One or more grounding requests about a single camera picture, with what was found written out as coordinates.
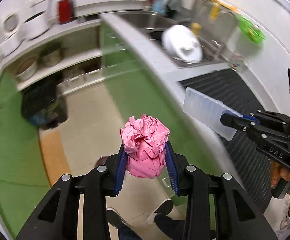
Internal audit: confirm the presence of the blue dish soap bottle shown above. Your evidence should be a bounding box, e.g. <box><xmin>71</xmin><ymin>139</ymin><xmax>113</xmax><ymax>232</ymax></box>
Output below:
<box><xmin>152</xmin><ymin>0</ymin><xmax>169</xmax><ymax>15</ymax></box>

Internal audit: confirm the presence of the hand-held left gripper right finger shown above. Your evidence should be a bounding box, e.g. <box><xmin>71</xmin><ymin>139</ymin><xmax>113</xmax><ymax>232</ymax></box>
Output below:
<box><xmin>164</xmin><ymin>141</ymin><xmax>278</xmax><ymax>240</ymax></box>

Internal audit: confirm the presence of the translucent ice tray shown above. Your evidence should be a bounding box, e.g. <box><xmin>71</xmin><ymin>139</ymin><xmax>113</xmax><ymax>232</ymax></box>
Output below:
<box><xmin>182</xmin><ymin>87</ymin><xmax>244</xmax><ymax>141</ymax></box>

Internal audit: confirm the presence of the black trash bin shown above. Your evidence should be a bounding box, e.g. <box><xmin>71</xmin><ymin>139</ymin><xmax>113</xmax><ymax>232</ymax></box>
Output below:
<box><xmin>21</xmin><ymin>80</ymin><xmax>68</xmax><ymax>130</ymax></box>

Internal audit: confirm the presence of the person's right hand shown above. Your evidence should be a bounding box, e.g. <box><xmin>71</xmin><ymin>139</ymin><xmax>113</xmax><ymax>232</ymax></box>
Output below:
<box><xmin>270</xmin><ymin>161</ymin><xmax>290</xmax><ymax>195</ymax></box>

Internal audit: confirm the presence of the black ribbed mat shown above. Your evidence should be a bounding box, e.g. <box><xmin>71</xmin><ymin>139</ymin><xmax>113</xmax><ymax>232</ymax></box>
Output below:
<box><xmin>178</xmin><ymin>69</ymin><xmax>290</xmax><ymax>213</ymax></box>

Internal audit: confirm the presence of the steel bowl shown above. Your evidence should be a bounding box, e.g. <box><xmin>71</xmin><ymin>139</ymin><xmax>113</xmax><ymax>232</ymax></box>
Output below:
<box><xmin>15</xmin><ymin>57</ymin><xmax>38</xmax><ymax>82</ymax></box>

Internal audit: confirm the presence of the red canister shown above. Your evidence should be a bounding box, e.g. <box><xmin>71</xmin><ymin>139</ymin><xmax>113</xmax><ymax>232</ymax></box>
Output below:
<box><xmin>57</xmin><ymin>0</ymin><xmax>74</xmax><ymax>24</ymax></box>

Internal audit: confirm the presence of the green plastic basket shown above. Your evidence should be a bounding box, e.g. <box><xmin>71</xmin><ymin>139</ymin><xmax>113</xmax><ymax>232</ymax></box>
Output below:
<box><xmin>237</xmin><ymin>15</ymin><xmax>266</xmax><ymax>43</ymax></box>

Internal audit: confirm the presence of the yellow plastic holder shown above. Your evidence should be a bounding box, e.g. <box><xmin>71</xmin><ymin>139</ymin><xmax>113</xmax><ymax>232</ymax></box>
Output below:
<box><xmin>202</xmin><ymin>0</ymin><xmax>238</xmax><ymax>22</ymax></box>

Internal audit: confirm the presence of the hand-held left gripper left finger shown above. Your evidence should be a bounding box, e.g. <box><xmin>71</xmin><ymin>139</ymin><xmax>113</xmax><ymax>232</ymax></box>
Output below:
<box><xmin>16</xmin><ymin>142</ymin><xmax>129</xmax><ymax>240</ymax></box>

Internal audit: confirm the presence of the steel sink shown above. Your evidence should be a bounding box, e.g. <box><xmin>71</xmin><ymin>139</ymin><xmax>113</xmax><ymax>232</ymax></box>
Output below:
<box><xmin>119</xmin><ymin>11</ymin><xmax>230</xmax><ymax>68</ymax></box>

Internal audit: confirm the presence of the white pot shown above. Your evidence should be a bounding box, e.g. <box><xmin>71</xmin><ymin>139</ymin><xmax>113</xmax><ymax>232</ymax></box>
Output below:
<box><xmin>22</xmin><ymin>0</ymin><xmax>54</xmax><ymax>40</ymax></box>

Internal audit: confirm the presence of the green cabinet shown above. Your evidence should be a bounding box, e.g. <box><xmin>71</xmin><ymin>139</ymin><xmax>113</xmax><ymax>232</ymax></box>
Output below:
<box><xmin>100</xmin><ymin>21</ymin><xmax>225</xmax><ymax>200</ymax></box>

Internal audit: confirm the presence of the clear printed glass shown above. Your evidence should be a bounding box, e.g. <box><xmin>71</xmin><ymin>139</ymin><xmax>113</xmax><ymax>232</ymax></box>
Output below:
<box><xmin>228</xmin><ymin>51</ymin><xmax>246</xmax><ymax>70</ymax></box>

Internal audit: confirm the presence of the pink paper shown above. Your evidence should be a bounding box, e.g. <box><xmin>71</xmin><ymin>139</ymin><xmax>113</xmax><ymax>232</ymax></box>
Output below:
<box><xmin>120</xmin><ymin>114</ymin><xmax>171</xmax><ymax>179</ymax></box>

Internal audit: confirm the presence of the white round dish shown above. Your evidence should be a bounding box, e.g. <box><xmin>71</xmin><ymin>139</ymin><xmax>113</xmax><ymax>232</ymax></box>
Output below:
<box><xmin>4</xmin><ymin>12</ymin><xmax>20</xmax><ymax>33</ymax></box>

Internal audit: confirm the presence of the person's leg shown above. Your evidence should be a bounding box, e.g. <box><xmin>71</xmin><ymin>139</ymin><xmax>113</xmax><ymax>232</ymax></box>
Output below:
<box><xmin>117</xmin><ymin>224</ymin><xmax>143</xmax><ymax>240</ymax></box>
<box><xmin>153</xmin><ymin>212</ymin><xmax>216</xmax><ymax>240</ymax></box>

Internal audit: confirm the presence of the person's left leg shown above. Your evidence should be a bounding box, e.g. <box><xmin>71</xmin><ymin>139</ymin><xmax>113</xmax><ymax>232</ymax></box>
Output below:
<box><xmin>117</xmin><ymin>224</ymin><xmax>143</xmax><ymax>240</ymax></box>

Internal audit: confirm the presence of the steel pot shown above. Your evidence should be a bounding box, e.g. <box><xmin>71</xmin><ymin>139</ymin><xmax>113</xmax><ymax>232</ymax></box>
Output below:
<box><xmin>39</xmin><ymin>47</ymin><xmax>63</xmax><ymax>68</ymax></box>

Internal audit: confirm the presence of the person's right leg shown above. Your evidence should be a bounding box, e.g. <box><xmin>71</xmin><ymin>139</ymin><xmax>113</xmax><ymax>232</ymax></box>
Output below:
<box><xmin>153</xmin><ymin>212</ymin><xmax>216</xmax><ymax>240</ymax></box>

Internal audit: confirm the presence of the small yellow bottle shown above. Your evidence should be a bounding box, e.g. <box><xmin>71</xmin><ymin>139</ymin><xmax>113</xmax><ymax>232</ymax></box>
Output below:
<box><xmin>191</xmin><ymin>22</ymin><xmax>201</xmax><ymax>36</ymax></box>

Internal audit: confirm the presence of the white bowl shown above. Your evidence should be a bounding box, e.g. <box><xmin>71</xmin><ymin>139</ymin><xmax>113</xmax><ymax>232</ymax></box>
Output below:
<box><xmin>161</xmin><ymin>24</ymin><xmax>203</xmax><ymax>63</ymax></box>

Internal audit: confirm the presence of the dark cloth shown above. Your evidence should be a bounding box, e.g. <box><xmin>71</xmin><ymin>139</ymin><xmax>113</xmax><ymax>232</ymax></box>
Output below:
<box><xmin>166</xmin><ymin>0</ymin><xmax>184</xmax><ymax>14</ymax></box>

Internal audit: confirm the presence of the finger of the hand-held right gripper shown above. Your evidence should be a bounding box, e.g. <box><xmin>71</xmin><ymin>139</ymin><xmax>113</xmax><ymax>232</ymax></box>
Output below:
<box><xmin>242</xmin><ymin>109</ymin><xmax>290</xmax><ymax>126</ymax></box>
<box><xmin>220</xmin><ymin>114</ymin><xmax>290</xmax><ymax>142</ymax></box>

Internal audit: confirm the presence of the clear storage bin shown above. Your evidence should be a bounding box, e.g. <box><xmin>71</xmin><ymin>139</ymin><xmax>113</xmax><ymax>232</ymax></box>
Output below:
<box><xmin>60</xmin><ymin>69</ymin><xmax>103</xmax><ymax>94</ymax></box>

